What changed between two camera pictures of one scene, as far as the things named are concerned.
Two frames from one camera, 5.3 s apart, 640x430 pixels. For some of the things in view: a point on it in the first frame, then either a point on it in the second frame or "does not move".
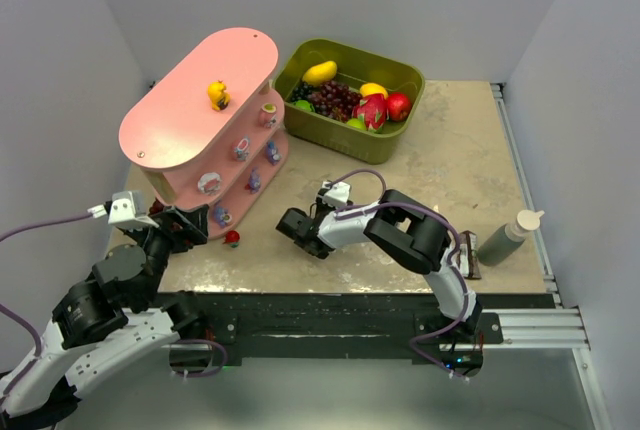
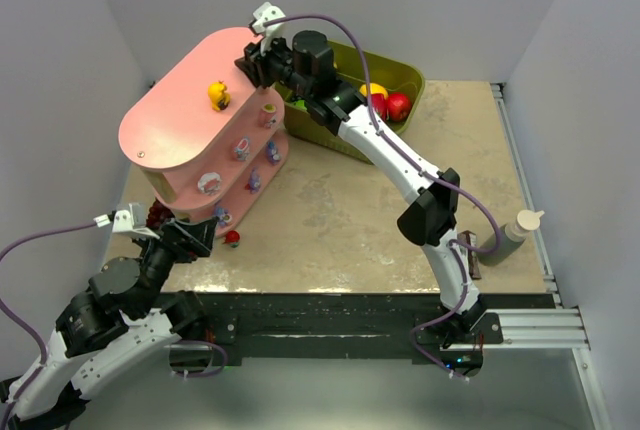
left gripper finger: (193, 223) to (203, 232)
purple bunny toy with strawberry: (221, 216) does not move
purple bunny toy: (254, 181) does not move
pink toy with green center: (267, 116) does not move
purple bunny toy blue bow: (272, 153) does not move
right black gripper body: (302, 228) to (257, 66)
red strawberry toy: (232, 237) does not move
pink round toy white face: (209, 183) does not move
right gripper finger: (295, 223) to (246, 67)
